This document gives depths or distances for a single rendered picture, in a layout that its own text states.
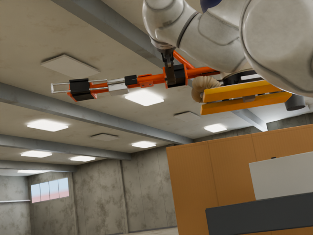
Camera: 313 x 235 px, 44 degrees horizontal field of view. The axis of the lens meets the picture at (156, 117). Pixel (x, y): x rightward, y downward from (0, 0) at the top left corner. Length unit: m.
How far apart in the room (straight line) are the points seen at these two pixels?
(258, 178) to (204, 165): 0.56
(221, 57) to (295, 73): 0.43
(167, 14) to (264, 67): 0.45
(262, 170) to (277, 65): 0.19
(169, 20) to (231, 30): 0.15
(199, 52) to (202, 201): 0.45
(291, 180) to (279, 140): 0.59
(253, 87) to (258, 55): 0.80
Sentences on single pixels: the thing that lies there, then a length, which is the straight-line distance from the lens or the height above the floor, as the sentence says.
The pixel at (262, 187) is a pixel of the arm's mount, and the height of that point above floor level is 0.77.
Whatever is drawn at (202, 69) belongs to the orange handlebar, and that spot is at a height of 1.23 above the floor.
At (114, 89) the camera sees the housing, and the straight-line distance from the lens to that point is 1.42.
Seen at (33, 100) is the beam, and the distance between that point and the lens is 9.69.
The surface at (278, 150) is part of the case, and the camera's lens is 1.20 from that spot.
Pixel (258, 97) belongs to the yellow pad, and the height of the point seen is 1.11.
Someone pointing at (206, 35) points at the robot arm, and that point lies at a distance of 0.93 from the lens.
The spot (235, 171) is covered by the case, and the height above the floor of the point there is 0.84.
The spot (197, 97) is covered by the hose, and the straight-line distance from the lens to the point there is 1.48.
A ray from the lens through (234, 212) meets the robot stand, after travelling 0.55.
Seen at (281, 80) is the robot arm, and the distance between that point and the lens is 0.53.
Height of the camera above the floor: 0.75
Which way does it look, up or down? 14 degrees up
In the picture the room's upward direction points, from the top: 8 degrees counter-clockwise
